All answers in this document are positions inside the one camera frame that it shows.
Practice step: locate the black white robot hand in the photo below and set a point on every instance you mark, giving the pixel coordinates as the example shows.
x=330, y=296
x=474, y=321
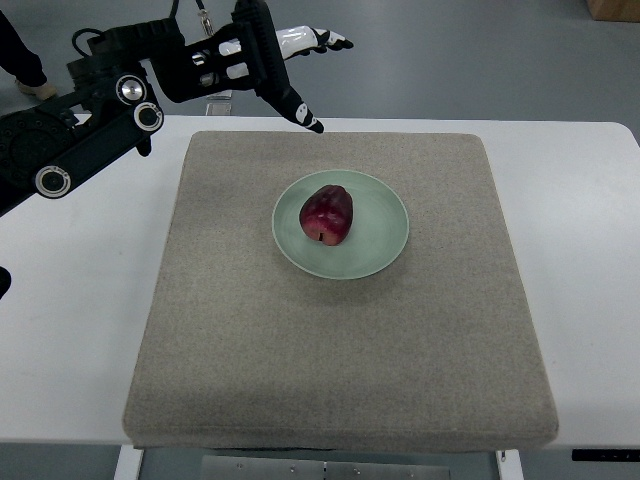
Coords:
x=266, y=49

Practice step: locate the red apple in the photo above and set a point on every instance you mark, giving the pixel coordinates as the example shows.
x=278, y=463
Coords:
x=327, y=215

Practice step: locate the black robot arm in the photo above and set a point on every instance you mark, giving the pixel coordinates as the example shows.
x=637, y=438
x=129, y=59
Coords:
x=54, y=147

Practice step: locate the lower floor socket plate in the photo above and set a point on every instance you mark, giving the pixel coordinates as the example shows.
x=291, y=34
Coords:
x=223, y=108

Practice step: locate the light green plate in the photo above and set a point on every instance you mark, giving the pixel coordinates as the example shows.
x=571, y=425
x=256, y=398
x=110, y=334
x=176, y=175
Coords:
x=378, y=235

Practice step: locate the person in dark trousers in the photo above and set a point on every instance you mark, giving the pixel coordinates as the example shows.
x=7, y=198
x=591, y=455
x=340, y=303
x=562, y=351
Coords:
x=26, y=67

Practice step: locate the beige fabric cushion mat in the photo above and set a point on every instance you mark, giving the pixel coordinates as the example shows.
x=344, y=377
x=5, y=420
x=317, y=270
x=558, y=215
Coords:
x=242, y=349

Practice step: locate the cardboard box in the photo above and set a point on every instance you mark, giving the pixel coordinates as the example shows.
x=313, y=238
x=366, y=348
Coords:
x=615, y=10

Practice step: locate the black table control panel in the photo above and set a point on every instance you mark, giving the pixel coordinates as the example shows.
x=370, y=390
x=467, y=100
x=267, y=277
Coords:
x=606, y=455

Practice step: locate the metal bracket under table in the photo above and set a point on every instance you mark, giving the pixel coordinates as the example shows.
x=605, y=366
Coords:
x=228, y=468

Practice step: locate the white table leg frame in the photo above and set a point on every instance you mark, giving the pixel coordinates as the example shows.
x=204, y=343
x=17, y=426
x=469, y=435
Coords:
x=129, y=463

